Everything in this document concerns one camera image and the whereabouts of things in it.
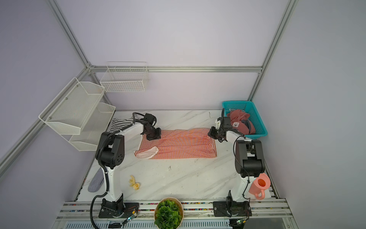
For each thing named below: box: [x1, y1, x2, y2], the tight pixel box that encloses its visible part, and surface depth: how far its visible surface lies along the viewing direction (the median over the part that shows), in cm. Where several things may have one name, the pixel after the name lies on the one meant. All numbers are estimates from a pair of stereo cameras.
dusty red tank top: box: [226, 109, 256, 135], surface depth 107 cm
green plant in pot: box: [153, 197, 184, 229], surface depth 65 cm
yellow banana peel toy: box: [129, 174, 141, 191], surface depth 82 cm
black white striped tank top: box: [109, 117, 134, 133], surface depth 112 cm
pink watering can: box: [248, 172, 272, 201], surface depth 73 cm
